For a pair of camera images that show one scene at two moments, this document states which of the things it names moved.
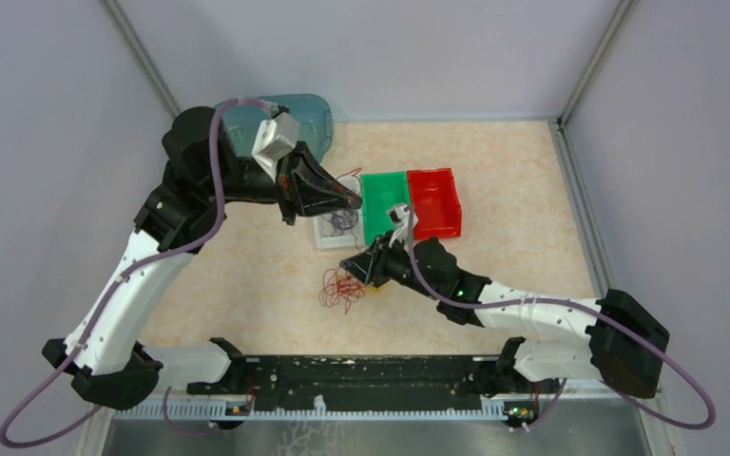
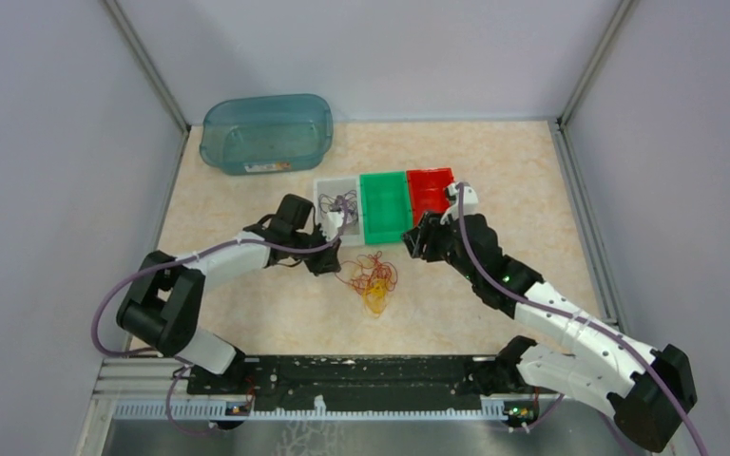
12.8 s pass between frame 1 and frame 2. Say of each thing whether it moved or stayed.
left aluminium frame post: stayed
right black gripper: moved
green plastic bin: stayed
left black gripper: moved
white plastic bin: stayed
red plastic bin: stayed
